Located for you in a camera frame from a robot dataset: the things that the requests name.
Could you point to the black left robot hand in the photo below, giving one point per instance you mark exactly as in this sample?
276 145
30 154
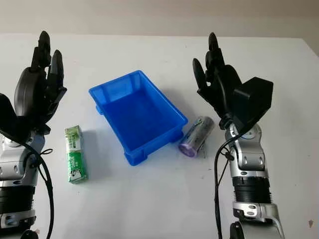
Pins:
30 89

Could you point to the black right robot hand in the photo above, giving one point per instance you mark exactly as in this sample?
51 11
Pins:
225 82

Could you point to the cylindrical pack with purple end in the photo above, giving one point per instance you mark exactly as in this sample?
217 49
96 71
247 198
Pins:
197 137

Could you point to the green toothpaste box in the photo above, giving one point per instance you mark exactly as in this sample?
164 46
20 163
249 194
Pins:
76 159

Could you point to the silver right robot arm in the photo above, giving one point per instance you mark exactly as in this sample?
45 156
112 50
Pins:
251 161

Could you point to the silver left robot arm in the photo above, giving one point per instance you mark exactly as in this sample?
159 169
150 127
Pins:
15 169

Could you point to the blue plastic tray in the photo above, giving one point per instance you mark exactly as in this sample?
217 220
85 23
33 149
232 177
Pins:
139 112

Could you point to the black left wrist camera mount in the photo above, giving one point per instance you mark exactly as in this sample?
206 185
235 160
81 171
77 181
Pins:
8 117

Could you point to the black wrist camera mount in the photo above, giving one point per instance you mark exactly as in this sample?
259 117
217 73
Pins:
256 99
8 117

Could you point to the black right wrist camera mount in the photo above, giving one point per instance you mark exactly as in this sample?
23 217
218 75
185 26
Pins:
256 99

